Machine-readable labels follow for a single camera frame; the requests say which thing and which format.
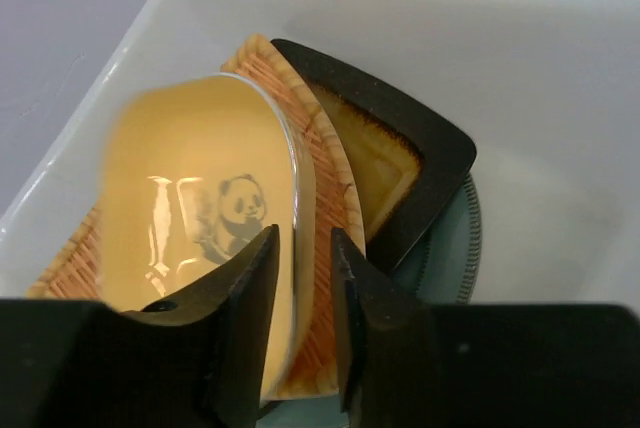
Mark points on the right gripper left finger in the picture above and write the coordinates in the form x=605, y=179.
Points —
x=192, y=359

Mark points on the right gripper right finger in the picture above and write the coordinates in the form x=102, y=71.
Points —
x=402, y=362

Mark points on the blue-grey round plate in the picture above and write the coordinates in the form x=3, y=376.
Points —
x=442, y=267

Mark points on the orange woven fan basket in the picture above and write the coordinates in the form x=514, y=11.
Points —
x=74, y=272

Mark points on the yellow square panda dish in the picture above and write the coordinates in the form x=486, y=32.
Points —
x=192, y=173

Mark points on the black square amber plate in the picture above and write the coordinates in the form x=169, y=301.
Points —
x=407, y=160

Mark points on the white plastic bin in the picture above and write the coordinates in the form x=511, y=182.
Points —
x=547, y=89

